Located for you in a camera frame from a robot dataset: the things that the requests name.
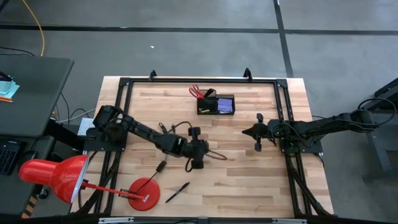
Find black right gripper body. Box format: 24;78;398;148
254;113;276;152

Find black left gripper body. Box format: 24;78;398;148
183;126;210;170

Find purple sticky note pad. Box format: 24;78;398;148
216;98;233;113

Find black mesh desk organizer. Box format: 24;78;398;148
197;88;236;116

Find red grey scissors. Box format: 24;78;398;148
188;84;205;100

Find white power box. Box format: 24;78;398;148
77;117;94;137

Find black metal stand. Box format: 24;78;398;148
362;77;398;183

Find red desk lamp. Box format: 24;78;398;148
18;154;161;212

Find black computer mouse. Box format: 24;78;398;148
18;150;38;162

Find dark grey desk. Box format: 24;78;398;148
0;55;75;139

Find yellow black striped tape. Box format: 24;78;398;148
21;195;38;219

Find black keyboard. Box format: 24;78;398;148
0;139;21;176

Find light blue paper stack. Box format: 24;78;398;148
0;79;21;99

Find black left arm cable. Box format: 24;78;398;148
158;121;228;174

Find black metal table frame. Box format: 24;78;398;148
70;67;336;218

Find silver metal bracket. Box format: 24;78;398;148
98;217;134;224
272;218;308;224

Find yellow floor cable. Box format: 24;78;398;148
21;0;46;57

